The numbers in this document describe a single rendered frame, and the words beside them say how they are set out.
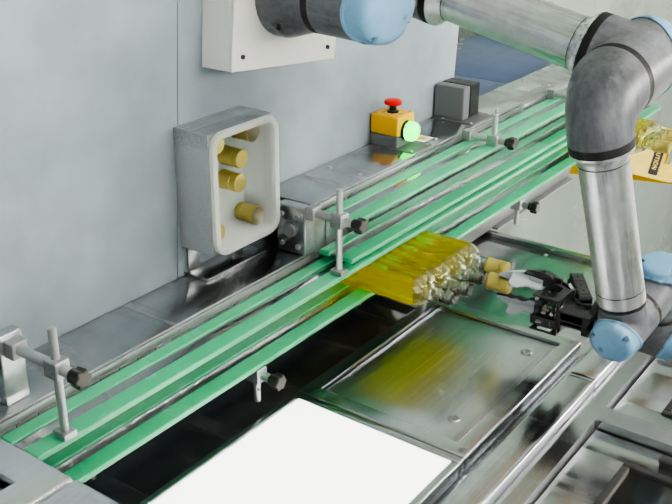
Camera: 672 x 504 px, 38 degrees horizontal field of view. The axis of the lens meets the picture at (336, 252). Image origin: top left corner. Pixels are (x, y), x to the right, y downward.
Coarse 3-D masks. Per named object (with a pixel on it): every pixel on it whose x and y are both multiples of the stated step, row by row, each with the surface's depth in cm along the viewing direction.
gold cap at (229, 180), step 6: (222, 174) 172; (228, 174) 172; (234, 174) 171; (240, 174) 171; (222, 180) 172; (228, 180) 171; (234, 180) 171; (240, 180) 172; (222, 186) 173; (228, 186) 172; (234, 186) 171; (240, 186) 172
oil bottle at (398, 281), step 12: (372, 264) 186; (384, 264) 186; (396, 264) 186; (360, 276) 188; (372, 276) 186; (384, 276) 184; (396, 276) 182; (408, 276) 182; (420, 276) 182; (432, 276) 183; (360, 288) 189; (372, 288) 187; (384, 288) 185; (396, 288) 183; (408, 288) 182; (420, 288) 180; (408, 300) 183; (420, 300) 181
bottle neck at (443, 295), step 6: (432, 288) 181; (438, 288) 180; (444, 288) 180; (432, 294) 181; (438, 294) 180; (444, 294) 179; (450, 294) 179; (456, 294) 180; (438, 300) 180; (444, 300) 179; (450, 300) 178; (456, 300) 180
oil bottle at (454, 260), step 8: (408, 240) 198; (400, 248) 195; (408, 248) 194; (416, 248) 194; (424, 248) 194; (432, 248) 194; (440, 248) 194; (424, 256) 191; (432, 256) 191; (440, 256) 191; (448, 256) 191; (456, 256) 191; (448, 264) 189; (456, 264) 189; (464, 264) 191; (456, 272) 189
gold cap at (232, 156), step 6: (222, 150) 171; (228, 150) 171; (234, 150) 170; (240, 150) 170; (222, 156) 171; (228, 156) 170; (234, 156) 170; (240, 156) 170; (246, 156) 171; (222, 162) 172; (228, 162) 171; (234, 162) 170; (240, 162) 170; (246, 162) 172
